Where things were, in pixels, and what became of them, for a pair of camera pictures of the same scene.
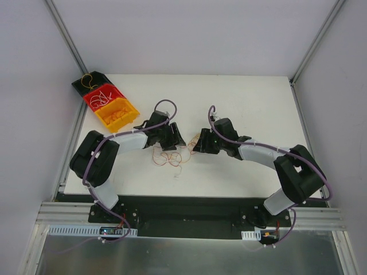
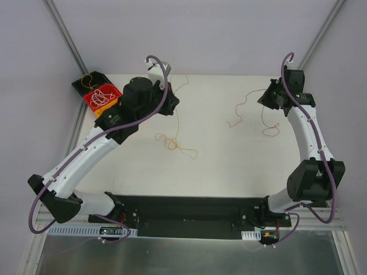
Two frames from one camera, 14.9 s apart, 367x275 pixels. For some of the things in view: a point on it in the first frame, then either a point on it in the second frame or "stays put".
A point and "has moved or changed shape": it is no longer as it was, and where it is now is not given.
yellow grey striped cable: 192,143 -> 172,144
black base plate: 188,216 stays put
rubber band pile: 89,82 stays put
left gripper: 171,136 -> 169,101
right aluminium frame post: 314,43 stays put
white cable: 96,101 has moved or changed shape
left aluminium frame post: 67,38 stays put
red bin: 105,93 stays put
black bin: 90,79 stays put
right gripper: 206,141 -> 269,98
